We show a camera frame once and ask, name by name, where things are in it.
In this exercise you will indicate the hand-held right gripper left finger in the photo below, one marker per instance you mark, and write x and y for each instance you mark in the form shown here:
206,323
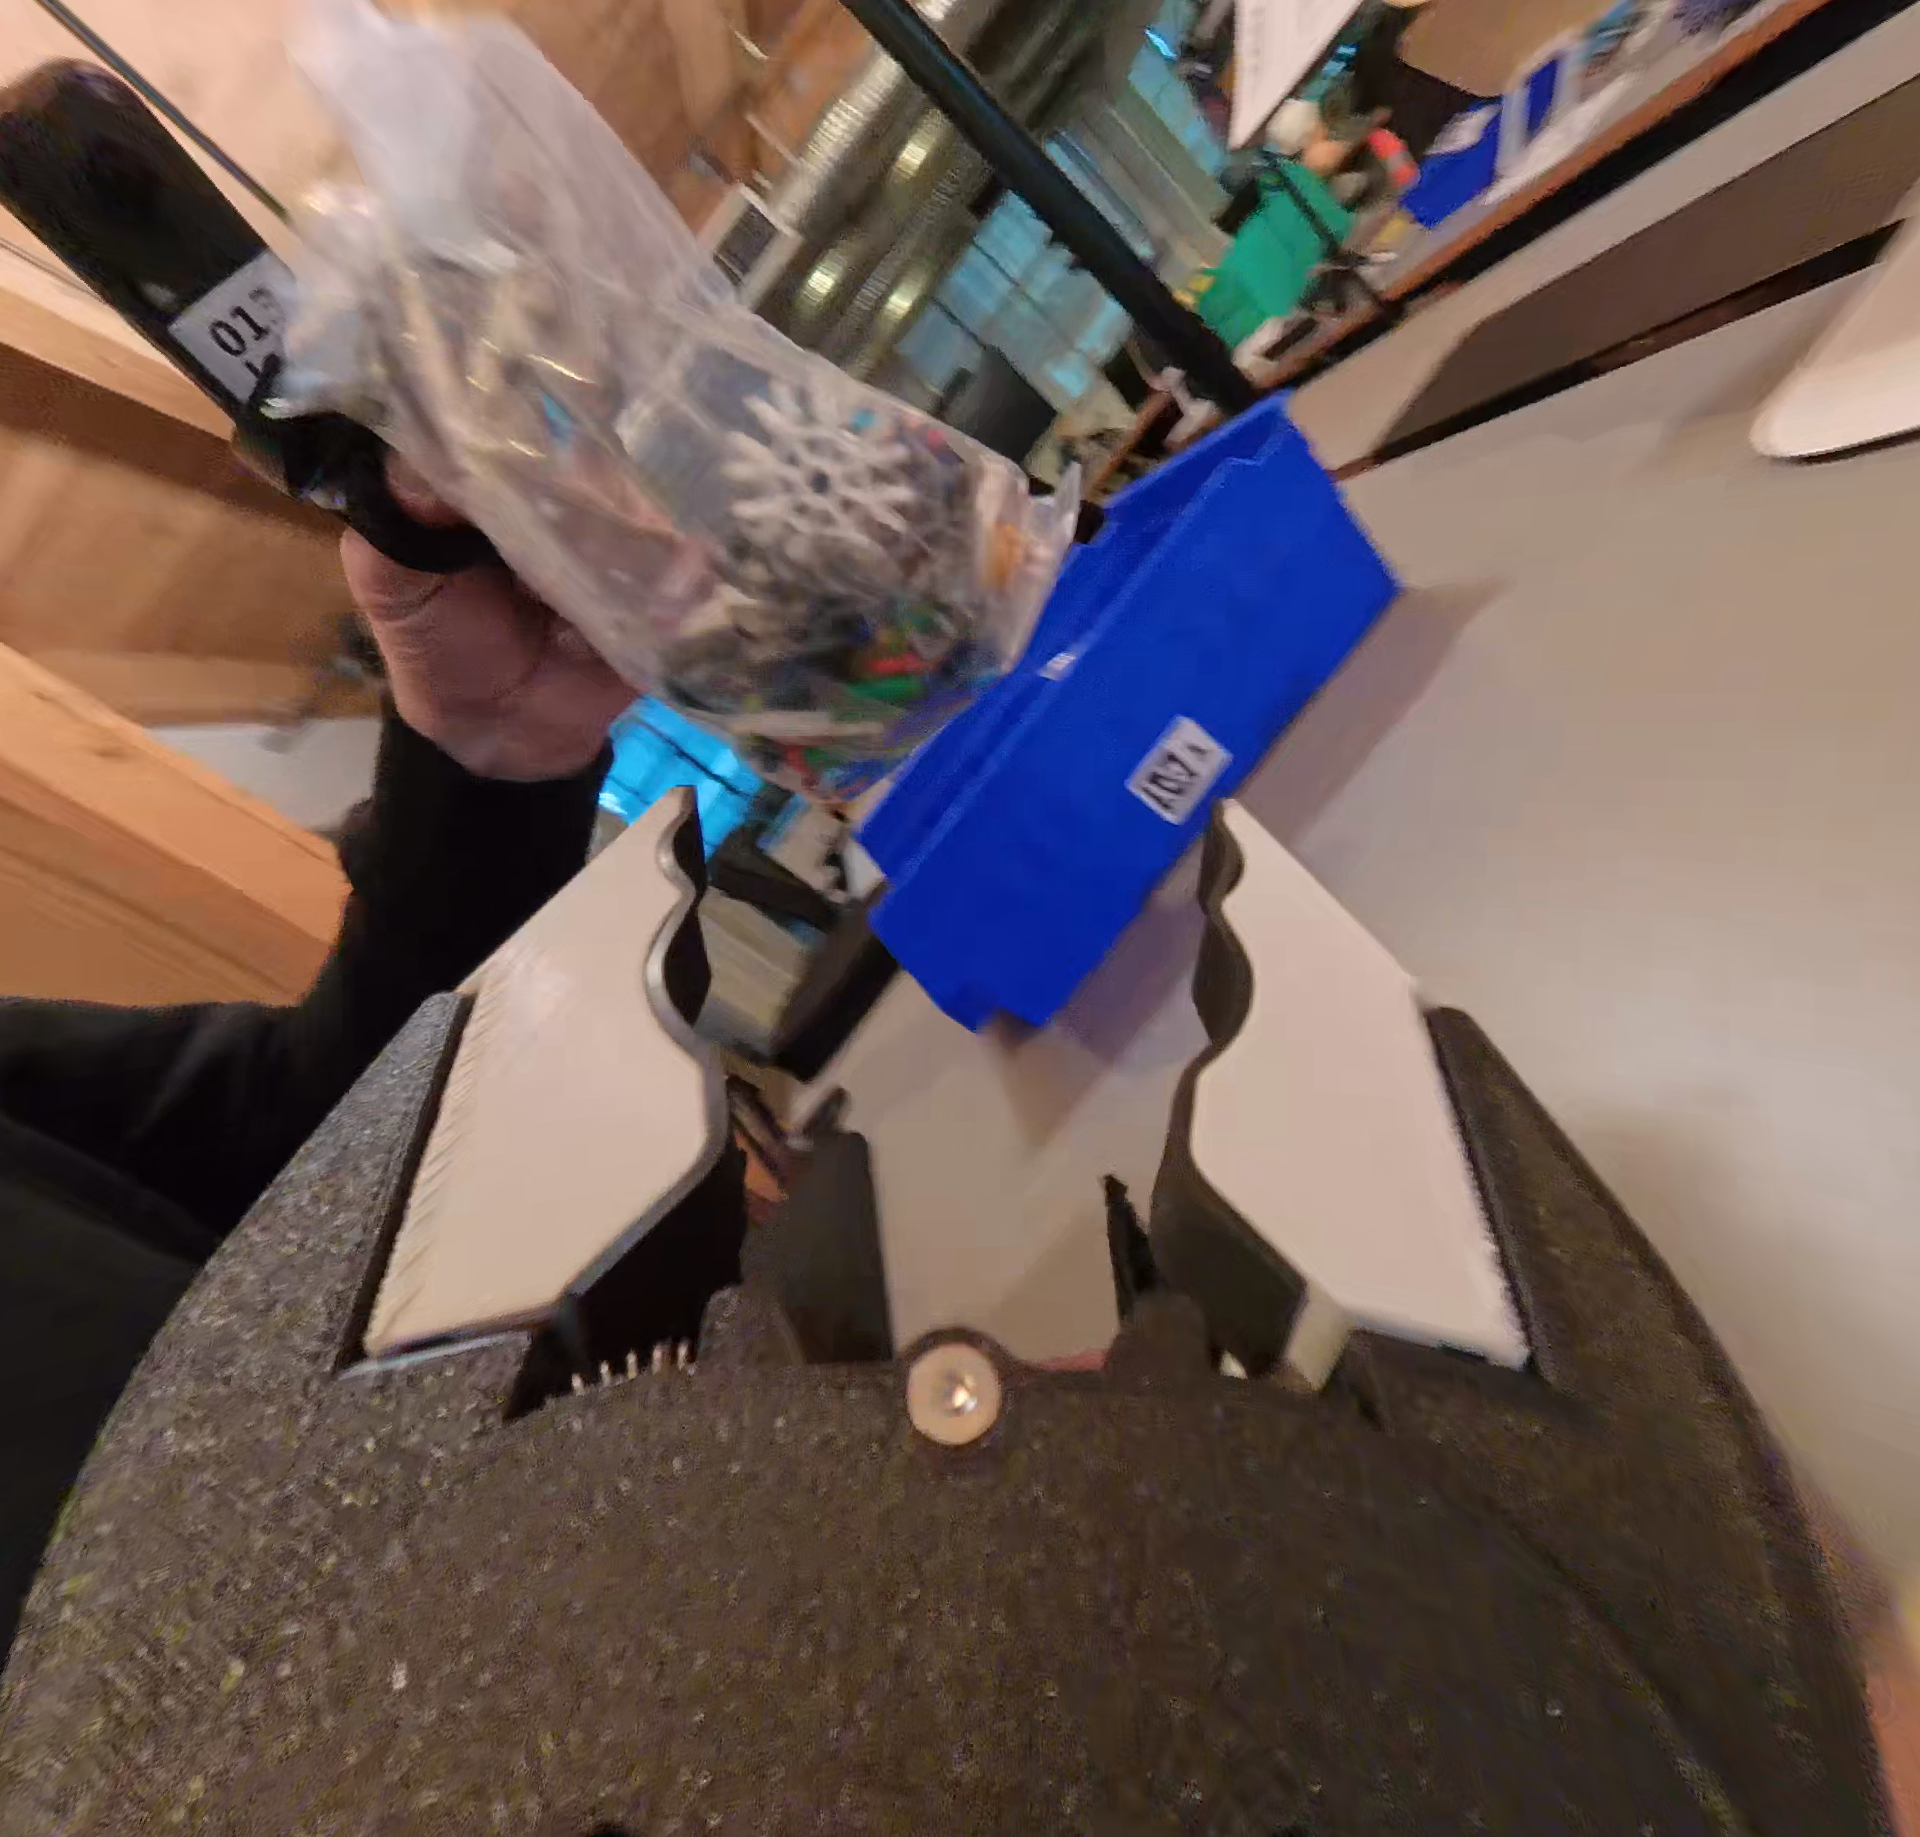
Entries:
556,1118

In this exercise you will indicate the black table inset panel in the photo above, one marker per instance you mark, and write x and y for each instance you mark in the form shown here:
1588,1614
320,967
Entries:
1620,347

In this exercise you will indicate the blue plastic bin with sticker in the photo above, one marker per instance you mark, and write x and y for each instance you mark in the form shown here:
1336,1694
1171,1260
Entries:
1125,697

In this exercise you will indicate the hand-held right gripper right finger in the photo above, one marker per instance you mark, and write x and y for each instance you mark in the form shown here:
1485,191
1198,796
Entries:
1336,1147

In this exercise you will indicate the person's dark sweater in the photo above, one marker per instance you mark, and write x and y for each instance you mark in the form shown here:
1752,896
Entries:
75,1388

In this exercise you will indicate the wooden partition panel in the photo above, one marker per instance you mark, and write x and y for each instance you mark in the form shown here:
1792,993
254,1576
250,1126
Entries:
150,847

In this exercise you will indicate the white printed instruction sheet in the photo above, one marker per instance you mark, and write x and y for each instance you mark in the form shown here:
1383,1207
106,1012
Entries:
1305,7

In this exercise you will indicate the person's left hand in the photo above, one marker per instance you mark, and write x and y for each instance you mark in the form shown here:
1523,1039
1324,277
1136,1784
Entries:
481,653

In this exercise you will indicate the black metal pole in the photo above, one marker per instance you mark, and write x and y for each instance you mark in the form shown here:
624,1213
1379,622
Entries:
1051,187

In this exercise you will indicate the clear bag of rods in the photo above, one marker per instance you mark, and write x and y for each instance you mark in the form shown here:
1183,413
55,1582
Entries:
600,368

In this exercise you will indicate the white book stand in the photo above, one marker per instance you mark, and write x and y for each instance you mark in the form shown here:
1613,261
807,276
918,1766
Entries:
1846,368

